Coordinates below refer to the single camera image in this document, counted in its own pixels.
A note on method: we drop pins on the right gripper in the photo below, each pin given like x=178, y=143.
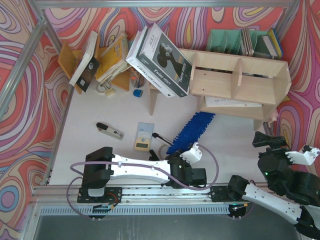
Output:
x=271, y=144

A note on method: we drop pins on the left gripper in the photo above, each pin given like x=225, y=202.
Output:
x=173, y=158

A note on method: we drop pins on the roll of beige tape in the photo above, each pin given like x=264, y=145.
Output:
x=162, y=151

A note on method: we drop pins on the blue microfibre duster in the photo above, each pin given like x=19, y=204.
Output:
x=191, y=132

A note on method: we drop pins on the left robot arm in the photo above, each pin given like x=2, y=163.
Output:
x=103, y=166

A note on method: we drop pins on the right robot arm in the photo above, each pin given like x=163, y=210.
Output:
x=295, y=194

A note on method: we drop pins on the light wooden bookshelf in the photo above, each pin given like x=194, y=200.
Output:
x=242, y=78

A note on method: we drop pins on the black plastic clip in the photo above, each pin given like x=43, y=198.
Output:
x=153, y=156

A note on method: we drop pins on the blue yellow calculator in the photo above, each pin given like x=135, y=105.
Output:
x=143, y=136

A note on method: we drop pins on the white papers on shelf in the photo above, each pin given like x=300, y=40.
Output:
x=223, y=102

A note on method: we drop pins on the small blue box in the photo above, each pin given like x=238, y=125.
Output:
x=138, y=93

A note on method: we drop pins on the brown notebooks in organiser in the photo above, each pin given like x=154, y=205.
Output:
x=246, y=43

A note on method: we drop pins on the blue grey book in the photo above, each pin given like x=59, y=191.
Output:
x=273, y=44

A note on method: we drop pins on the white Chokladfabriken book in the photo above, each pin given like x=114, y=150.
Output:
x=132, y=59

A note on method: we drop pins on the teal desk organiser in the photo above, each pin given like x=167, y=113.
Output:
x=228, y=41

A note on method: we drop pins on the pencils bundle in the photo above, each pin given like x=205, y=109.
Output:
x=136, y=79

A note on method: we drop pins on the brass padlock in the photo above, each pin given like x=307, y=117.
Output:
x=106, y=89

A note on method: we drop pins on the yellow worn books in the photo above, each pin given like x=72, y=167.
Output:
x=113, y=60

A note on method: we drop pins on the white book black cover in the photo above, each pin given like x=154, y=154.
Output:
x=86, y=64

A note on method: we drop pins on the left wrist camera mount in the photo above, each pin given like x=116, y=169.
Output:
x=193, y=155

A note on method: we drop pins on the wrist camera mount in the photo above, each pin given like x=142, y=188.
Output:
x=306, y=156
x=193, y=155

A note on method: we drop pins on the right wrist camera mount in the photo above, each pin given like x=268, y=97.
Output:
x=306, y=156

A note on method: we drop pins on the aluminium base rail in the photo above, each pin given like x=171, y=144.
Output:
x=131, y=194

